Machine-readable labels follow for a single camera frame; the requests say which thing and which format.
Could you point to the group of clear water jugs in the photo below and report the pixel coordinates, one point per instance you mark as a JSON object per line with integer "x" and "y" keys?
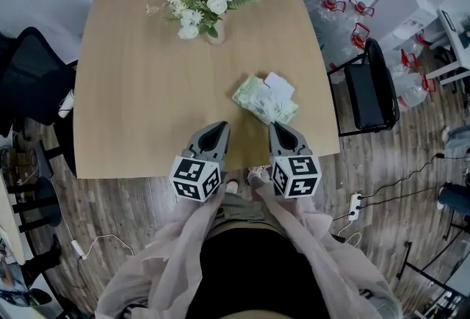
{"x": 411, "y": 89}

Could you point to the person's torso black top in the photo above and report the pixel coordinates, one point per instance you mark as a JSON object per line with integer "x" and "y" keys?
{"x": 253, "y": 273}

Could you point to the black tablet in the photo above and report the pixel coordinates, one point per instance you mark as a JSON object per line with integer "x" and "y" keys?
{"x": 448, "y": 20}

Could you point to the white bottle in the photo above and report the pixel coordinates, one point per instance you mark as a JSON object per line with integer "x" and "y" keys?
{"x": 66, "y": 104}

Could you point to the white wet wipe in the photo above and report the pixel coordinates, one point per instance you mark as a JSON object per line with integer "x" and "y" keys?
{"x": 268, "y": 104}

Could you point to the black folding chair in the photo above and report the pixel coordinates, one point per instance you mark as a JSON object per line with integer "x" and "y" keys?
{"x": 371, "y": 97}

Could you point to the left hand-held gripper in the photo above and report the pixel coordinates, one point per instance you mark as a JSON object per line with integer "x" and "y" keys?
{"x": 194, "y": 178}

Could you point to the green wet wipe pack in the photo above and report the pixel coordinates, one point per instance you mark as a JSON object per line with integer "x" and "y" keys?
{"x": 246, "y": 93}

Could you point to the white power strip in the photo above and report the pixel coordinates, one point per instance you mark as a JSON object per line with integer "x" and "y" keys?
{"x": 78, "y": 249}
{"x": 355, "y": 205}

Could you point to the round wooden table black base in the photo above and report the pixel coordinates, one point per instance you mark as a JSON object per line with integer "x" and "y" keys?
{"x": 7, "y": 229}

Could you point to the pink vase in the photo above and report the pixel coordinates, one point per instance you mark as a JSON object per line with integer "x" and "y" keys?
{"x": 216, "y": 36}

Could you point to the black mesh office chair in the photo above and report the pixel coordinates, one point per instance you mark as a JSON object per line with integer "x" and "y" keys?
{"x": 33, "y": 71}

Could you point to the person's right forearm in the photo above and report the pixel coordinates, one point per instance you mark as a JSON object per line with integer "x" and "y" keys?
{"x": 316, "y": 236}

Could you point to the black metal stand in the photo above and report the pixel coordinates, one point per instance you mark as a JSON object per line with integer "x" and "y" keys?
{"x": 405, "y": 257}

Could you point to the person's legs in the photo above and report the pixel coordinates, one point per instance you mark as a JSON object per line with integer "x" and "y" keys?
{"x": 238, "y": 211}

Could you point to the white desk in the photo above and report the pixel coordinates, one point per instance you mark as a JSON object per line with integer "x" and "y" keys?
{"x": 460, "y": 42}

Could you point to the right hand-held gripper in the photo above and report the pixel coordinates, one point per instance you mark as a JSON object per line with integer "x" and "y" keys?
{"x": 297, "y": 176}

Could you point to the person's left forearm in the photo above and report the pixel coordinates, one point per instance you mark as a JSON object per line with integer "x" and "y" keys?
{"x": 176, "y": 244}

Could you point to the person's white shoe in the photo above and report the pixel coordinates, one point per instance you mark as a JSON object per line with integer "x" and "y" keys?
{"x": 255, "y": 174}
{"x": 232, "y": 187}

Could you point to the white water dispenser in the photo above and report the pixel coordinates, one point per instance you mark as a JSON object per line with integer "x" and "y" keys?
{"x": 400, "y": 9}

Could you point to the person's right white shoe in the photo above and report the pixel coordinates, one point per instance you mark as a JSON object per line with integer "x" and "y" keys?
{"x": 255, "y": 174}

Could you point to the person's left white shoe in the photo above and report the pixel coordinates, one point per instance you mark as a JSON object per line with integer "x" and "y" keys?
{"x": 232, "y": 187}

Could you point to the light wooden table white legs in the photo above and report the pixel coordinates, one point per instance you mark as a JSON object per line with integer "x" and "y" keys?
{"x": 147, "y": 89}

